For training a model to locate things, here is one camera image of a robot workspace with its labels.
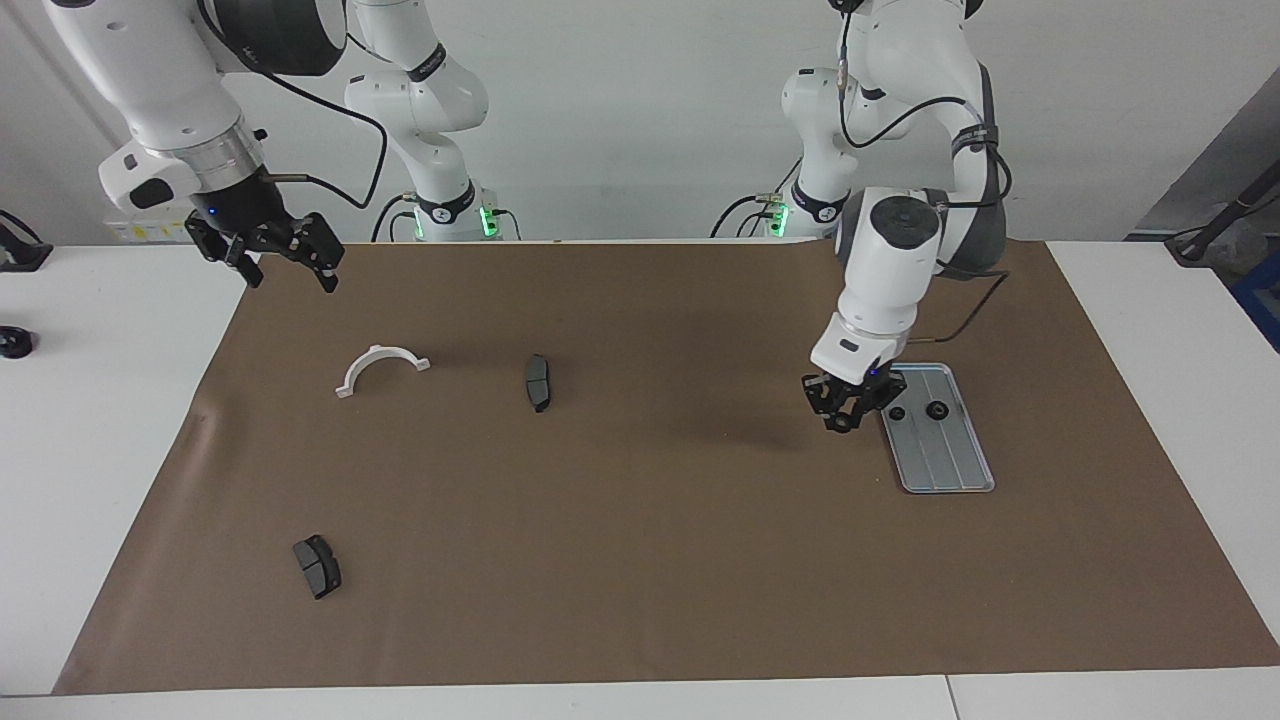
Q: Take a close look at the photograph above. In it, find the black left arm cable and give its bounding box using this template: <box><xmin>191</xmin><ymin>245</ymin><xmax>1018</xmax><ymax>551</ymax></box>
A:
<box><xmin>835</xmin><ymin>0</ymin><xmax>1011</xmax><ymax>346</ymax></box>

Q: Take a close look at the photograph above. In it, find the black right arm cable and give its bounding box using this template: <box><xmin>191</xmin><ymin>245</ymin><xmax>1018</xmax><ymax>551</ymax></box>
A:
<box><xmin>200</xmin><ymin>0</ymin><xmax>391</xmax><ymax>243</ymax></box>

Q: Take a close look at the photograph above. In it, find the white wall socket box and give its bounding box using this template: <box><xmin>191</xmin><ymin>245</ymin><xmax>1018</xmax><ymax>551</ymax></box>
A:
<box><xmin>105</xmin><ymin>213</ymin><xmax>201</xmax><ymax>244</ymax></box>

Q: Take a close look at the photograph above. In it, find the white curved plastic clamp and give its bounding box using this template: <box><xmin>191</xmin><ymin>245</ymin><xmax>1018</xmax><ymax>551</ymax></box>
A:
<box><xmin>335</xmin><ymin>343</ymin><xmax>433</xmax><ymax>399</ymax></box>

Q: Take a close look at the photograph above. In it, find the black desk clamp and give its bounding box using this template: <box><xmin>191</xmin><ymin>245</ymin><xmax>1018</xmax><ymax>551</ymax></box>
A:
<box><xmin>0</xmin><ymin>210</ymin><xmax>53</xmax><ymax>273</ymax></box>

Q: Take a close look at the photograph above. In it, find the black pole stand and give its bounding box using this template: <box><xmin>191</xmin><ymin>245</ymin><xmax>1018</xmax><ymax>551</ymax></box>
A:
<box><xmin>1165</xmin><ymin>160</ymin><xmax>1280</xmax><ymax>266</ymax></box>

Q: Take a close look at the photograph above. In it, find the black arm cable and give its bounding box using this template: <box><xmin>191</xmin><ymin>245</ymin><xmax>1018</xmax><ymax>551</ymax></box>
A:
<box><xmin>200</xmin><ymin>0</ymin><xmax>391</xmax><ymax>243</ymax></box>
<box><xmin>835</xmin><ymin>0</ymin><xmax>1011</xmax><ymax>346</ymax></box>

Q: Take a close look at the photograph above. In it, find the short dark grey brake pad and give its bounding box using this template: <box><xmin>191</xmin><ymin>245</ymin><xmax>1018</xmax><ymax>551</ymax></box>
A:
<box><xmin>292</xmin><ymin>534</ymin><xmax>343</xmax><ymax>601</ymax></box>

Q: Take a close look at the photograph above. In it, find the brown table mat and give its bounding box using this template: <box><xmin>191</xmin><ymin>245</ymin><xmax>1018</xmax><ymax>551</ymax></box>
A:
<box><xmin>52</xmin><ymin>238</ymin><xmax>1280</xmax><ymax>696</ymax></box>

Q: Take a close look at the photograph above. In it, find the silver ribbed metal tray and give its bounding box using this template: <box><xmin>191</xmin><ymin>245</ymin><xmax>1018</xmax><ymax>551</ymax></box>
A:
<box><xmin>868</xmin><ymin>362</ymin><xmax>996</xmax><ymax>495</ymax></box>

